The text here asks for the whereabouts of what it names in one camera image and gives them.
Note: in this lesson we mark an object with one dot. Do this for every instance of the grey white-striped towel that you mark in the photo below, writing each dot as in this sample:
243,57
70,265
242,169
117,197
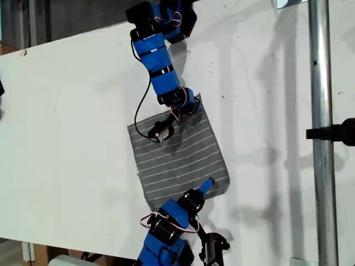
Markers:
180,166

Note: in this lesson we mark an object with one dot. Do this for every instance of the white foam block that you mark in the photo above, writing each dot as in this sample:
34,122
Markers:
66,261

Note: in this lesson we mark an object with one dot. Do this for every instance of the brown cardboard box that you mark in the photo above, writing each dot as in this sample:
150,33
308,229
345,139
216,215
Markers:
41,256

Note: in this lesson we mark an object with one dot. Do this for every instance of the white table leg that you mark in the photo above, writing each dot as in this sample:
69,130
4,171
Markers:
27,252

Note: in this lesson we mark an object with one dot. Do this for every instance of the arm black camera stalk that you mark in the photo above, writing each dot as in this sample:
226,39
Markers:
172,119
200,231

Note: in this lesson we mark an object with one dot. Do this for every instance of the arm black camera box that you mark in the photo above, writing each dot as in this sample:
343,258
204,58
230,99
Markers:
161,132
213,249

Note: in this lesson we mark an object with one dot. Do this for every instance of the steel post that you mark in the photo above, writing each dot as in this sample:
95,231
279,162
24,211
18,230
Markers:
321,83

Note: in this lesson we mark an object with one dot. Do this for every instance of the black post clamp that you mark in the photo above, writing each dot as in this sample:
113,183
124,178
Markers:
332,132

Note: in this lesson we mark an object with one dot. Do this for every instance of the small metal table bracket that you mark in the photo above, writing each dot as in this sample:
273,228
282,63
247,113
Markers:
24,52

